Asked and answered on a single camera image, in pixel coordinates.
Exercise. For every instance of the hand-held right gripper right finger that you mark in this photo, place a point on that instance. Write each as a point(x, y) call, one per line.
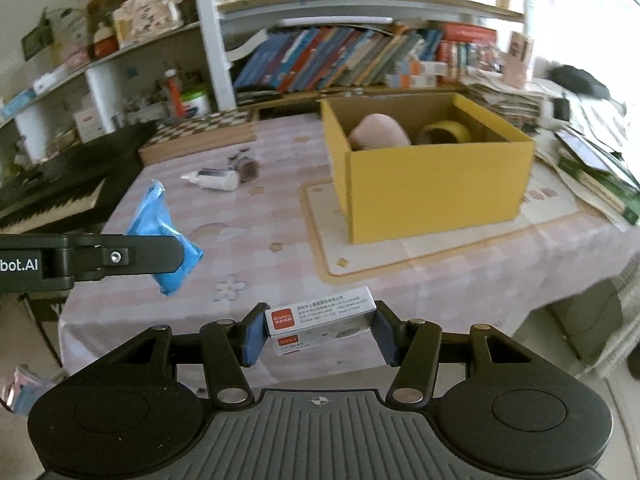
point(383, 334)

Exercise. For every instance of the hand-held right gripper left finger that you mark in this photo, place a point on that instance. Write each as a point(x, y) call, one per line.
point(255, 336)

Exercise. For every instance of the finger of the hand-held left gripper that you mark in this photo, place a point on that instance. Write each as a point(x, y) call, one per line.
point(150, 255)

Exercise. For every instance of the blue plastic packet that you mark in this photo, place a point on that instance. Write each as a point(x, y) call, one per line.
point(150, 210)

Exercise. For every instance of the small white box red label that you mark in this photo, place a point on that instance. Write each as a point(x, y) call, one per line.
point(320, 317)

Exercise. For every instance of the yellow cardboard box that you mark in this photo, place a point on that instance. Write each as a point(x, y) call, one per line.
point(425, 190)

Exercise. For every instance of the pink plush toy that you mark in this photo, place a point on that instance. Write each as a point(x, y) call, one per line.
point(380, 131)

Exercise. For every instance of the yellow tape roll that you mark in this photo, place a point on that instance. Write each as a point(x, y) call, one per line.
point(450, 130)

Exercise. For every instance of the pink checkered cloth desktop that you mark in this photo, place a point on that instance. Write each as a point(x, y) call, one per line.
point(250, 230)

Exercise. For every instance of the black electronic piano keyboard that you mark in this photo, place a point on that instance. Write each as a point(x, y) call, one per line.
point(65, 180)

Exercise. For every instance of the white tube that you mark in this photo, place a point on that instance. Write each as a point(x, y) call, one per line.
point(215, 179)

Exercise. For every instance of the cream desk mat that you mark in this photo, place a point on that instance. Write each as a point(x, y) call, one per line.
point(450, 247)

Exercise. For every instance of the small brown jar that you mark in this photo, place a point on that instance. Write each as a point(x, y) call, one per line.
point(246, 167)

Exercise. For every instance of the wooden chessboard box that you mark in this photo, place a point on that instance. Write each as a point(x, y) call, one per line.
point(200, 132)

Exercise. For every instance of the white storage box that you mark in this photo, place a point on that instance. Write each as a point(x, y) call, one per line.
point(92, 124)

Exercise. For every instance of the white cup with green lid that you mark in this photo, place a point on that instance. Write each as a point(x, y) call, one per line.
point(196, 105)

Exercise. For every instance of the red cone-topped bottle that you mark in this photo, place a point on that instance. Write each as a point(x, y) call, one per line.
point(173, 95)

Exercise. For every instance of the white bookshelf unit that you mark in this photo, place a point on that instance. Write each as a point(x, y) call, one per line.
point(212, 55)

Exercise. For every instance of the grey chair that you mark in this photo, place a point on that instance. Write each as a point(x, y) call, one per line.
point(595, 325)

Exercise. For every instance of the beige house model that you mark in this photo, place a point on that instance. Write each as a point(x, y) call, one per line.
point(145, 12)

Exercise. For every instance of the orange blue small carton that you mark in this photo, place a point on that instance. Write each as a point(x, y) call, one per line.
point(432, 68)
point(407, 80)

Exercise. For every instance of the green books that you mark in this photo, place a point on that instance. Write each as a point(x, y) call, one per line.
point(595, 185)

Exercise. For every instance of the stack of newspapers and magazines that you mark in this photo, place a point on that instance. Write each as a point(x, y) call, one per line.
point(505, 102)

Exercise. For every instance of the row of books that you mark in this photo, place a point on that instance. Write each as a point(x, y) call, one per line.
point(350, 57)

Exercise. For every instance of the black bag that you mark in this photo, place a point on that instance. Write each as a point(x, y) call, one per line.
point(577, 81)

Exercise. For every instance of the small dark picture frame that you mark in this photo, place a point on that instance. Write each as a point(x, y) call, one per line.
point(37, 42)

